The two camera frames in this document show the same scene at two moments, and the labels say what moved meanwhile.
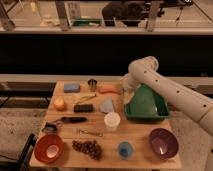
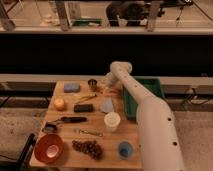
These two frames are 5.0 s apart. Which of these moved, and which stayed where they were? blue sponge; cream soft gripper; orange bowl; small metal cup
Moved: cream soft gripper
Stayed: blue sponge; small metal cup; orange bowl
